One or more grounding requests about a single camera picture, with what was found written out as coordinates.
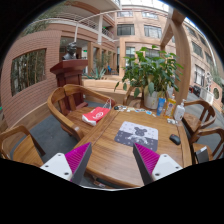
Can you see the green potted plant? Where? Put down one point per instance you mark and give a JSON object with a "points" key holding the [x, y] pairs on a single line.
{"points": [[151, 74]]}

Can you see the blue bottle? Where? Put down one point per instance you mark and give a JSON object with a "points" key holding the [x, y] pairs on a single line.
{"points": [[160, 106]]}

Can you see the black computer mouse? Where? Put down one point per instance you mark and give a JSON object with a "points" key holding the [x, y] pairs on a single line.
{"points": [[175, 139]]}

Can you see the wooden chair far right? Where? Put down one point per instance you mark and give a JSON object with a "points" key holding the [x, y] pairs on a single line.
{"points": [[204, 118]]}

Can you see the wooden armchair behind table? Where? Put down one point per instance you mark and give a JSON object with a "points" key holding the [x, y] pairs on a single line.
{"points": [[72, 123]]}

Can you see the dark bust statue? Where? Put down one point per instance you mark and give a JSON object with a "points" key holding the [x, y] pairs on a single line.
{"points": [[71, 50]]}

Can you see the grey bear print mouse pad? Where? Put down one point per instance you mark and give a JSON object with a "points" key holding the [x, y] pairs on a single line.
{"points": [[130, 133]]}

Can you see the wooden chair near right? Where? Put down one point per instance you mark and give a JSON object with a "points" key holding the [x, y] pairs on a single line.
{"points": [[207, 145]]}

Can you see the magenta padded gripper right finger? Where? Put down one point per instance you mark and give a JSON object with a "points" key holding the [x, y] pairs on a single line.
{"points": [[153, 166]]}

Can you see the wooden chair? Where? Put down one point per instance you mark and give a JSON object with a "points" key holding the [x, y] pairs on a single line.
{"points": [[204, 118], [207, 145], [28, 150]]}

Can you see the white pump dispenser bottle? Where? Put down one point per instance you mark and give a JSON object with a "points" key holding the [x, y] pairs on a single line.
{"points": [[179, 112]]}

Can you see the wooden chair near left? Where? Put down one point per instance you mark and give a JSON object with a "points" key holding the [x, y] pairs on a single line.
{"points": [[28, 150]]}

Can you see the yellow spray bottle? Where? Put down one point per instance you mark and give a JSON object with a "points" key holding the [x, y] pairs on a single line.
{"points": [[170, 107]]}

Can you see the red and white bag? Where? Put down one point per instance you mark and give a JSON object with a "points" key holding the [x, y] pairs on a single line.
{"points": [[94, 116]]}

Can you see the wooden pergola post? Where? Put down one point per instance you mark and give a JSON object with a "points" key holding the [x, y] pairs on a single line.
{"points": [[174, 28]]}

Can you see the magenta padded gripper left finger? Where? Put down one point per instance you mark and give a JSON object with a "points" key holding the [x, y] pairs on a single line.
{"points": [[70, 166]]}

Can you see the red wooden pedestal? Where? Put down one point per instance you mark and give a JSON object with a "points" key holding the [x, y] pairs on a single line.
{"points": [[67, 72]]}

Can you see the white plant pot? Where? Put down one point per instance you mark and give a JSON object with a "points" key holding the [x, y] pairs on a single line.
{"points": [[151, 100]]}

